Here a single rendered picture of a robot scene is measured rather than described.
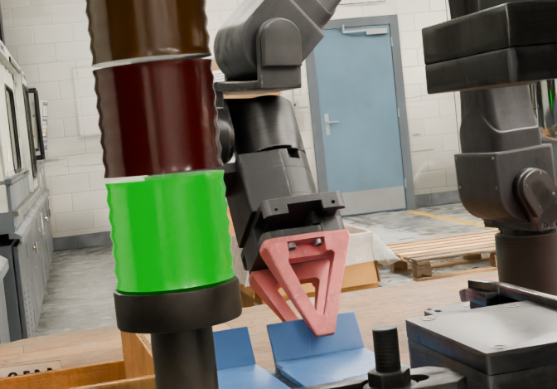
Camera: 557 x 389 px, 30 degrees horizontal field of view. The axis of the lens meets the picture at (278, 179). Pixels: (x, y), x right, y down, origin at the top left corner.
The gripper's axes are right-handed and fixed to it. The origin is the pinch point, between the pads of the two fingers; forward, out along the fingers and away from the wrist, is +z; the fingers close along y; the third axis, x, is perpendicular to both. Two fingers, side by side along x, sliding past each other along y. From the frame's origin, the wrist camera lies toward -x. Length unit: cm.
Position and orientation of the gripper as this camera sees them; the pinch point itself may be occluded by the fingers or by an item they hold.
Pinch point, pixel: (317, 333)
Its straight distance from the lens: 79.1
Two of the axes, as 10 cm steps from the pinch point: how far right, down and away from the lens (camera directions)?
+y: 1.8, -4.7, -8.6
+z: 2.4, 8.7, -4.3
